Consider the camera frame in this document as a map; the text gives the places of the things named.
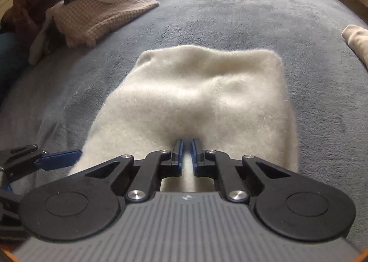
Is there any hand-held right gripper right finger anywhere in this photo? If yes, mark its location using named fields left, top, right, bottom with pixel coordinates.
left=191, top=138, right=291, bottom=203

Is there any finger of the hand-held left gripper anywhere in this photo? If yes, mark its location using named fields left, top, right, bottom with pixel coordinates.
left=10, top=144, right=39, bottom=156
left=35, top=149, right=83, bottom=171

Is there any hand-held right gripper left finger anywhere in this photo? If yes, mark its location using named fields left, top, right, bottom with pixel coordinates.
left=85, top=139, right=184, bottom=203

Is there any white fluffy deer sweater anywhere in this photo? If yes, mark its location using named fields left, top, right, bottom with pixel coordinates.
left=67, top=45, right=300, bottom=191

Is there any grey-white garment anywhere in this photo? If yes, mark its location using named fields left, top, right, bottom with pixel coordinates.
left=28, top=0, right=67, bottom=66

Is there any maroon fleece garment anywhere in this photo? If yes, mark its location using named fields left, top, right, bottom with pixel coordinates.
left=1, top=0, right=81, bottom=42

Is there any pink checked knit garment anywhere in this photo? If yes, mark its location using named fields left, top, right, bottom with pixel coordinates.
left=53, top=0, right=161, bottom=48

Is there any grey fleece bed blanket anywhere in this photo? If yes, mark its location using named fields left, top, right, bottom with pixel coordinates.
left=0, top=0, right=368, bottom=248

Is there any beige folded garment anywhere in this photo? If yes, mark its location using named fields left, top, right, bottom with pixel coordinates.
left=342, top=24, right=368, bottom=68

